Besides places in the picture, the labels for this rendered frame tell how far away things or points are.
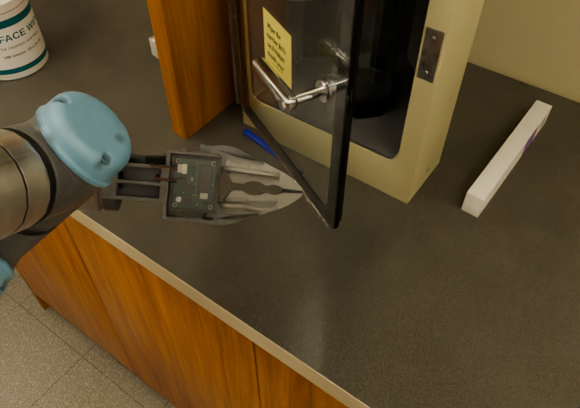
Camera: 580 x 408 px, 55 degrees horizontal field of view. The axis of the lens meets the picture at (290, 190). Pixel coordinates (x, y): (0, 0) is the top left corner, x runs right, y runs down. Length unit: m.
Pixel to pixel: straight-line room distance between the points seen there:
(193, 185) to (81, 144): 0.17
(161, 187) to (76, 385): 1.31
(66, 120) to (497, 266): 0.60
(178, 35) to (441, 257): 0.49
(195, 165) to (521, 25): 0.74
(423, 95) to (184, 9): 0.36
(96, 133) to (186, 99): 0.48
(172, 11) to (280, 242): 0.36
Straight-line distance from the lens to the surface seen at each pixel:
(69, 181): 0.45
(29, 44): 1.17
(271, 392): 0.98
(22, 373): 1.90
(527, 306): 0.81
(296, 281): 0.77
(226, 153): 0.63
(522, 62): 1.17
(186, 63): 0.89
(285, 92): 0.61
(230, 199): 0.63
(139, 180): 0.58
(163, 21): 0.83
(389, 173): 0.84
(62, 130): 0.43
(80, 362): 1.85
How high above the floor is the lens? 1.58
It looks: 48 degrees down
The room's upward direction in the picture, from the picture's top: straight up
